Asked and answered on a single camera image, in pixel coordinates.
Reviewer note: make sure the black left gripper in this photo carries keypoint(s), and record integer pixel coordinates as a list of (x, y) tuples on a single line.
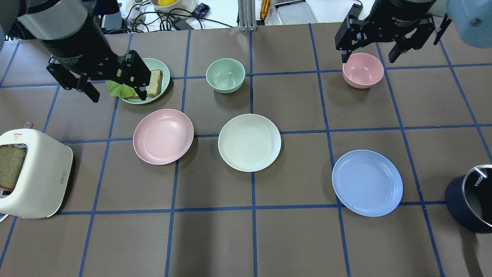
[(77, 48)]

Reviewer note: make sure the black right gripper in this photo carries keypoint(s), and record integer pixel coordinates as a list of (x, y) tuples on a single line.
[(391, 17)]

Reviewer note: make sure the pink plate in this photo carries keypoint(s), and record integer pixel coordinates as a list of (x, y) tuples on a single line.
[(163, 137)]

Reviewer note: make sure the blue plate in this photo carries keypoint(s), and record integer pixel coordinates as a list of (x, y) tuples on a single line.
[(367, 183)]

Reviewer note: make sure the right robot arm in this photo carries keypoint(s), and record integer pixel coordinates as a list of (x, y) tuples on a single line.
[(472, 20)]

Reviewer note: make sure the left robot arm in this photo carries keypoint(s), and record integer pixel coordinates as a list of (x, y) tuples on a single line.
[(29, 11)]

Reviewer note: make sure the green lettuce leaf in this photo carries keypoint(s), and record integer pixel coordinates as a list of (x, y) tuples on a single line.
[(119, 90)]

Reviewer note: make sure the pink bowl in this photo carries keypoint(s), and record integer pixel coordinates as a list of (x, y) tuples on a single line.
[(362, 70)]

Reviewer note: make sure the bread slice on plate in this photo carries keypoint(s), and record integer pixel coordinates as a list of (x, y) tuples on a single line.
[(154, 87)]

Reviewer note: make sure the green plate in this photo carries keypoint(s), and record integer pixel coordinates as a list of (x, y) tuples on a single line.
[(153, 64)]

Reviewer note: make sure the bowl with yellow fruit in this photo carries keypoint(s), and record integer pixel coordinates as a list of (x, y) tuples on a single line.
[(175, 6)]

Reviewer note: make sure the grey metal tray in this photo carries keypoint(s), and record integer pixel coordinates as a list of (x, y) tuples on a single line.
[(293, 12)]

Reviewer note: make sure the white toaster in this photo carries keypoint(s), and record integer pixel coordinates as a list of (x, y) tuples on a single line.
[(44, 176)]

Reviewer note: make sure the bread slice in toaster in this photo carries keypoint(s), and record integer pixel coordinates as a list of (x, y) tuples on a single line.
[(11, 163)]

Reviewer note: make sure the green bowl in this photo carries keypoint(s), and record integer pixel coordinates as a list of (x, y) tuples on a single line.
[(225, 75)]

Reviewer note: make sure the cream white plate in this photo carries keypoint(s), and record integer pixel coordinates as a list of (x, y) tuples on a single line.
[(249, 142)]

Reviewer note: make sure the dark blue pot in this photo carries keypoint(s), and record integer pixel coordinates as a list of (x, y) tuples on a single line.
[(469, 199)]

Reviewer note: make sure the orange tool handle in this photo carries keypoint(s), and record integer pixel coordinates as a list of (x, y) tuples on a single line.
[(264, 9)]

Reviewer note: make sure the aluminium frame post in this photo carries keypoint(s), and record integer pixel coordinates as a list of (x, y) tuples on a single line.
[(246, 15)]

